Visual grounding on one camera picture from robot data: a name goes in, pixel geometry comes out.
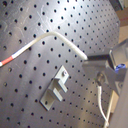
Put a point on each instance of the grey metal cable clip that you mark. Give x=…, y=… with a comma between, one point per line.
x=57, y=84

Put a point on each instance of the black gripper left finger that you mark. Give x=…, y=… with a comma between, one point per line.
x=99, y=57

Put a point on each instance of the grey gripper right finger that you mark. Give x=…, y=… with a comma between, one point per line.
x=114, y=79

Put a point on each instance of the silver round sensor connector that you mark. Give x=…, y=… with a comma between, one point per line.
x=100, y=79

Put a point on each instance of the black perforated breadboard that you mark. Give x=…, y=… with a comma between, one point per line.
x=92, y=25

